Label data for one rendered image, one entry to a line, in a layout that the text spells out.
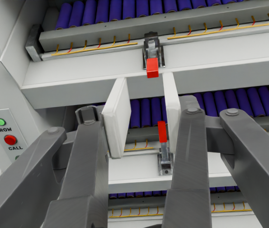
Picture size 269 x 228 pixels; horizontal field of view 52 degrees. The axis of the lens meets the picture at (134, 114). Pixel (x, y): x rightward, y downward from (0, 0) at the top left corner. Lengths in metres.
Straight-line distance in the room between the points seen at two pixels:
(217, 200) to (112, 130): 0.51
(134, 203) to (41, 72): 0.37
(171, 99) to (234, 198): 0.51
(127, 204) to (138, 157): 0.18
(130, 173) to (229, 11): 0.29
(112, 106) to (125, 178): 0.34
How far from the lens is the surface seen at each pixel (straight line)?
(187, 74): 0.35
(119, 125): 0.16
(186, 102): 0.17
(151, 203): 0.64
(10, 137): 0.45
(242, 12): 0.40
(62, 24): 0.44
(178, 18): 0.39
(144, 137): 0.49
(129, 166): 0.49
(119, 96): 0.17
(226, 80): 0.37
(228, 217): 0.66
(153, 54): 0.33
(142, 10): 0.42
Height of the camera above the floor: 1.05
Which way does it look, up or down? 35 degrees down
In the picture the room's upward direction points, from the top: 10 degrees counter-clockwise
